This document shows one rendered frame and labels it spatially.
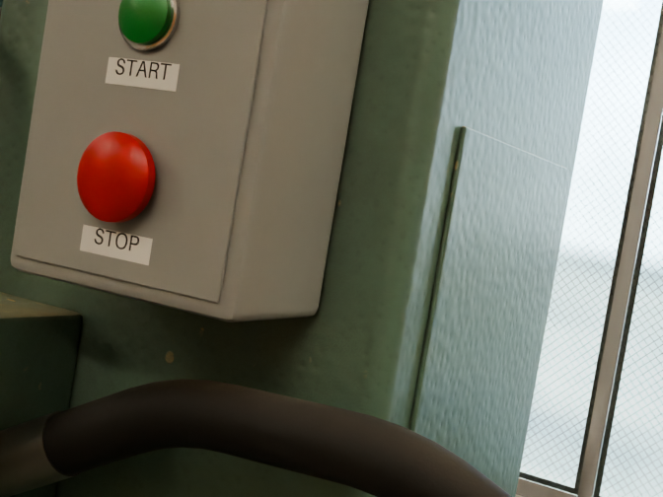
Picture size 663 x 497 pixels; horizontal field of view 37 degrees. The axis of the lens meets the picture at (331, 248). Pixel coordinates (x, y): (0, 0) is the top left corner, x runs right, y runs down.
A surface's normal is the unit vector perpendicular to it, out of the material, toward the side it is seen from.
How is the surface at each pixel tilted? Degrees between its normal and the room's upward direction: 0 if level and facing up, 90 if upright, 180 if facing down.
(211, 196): 90
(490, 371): 90
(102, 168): 90
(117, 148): 81
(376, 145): 90
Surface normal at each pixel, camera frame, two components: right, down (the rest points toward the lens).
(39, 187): -0.45, -0.03
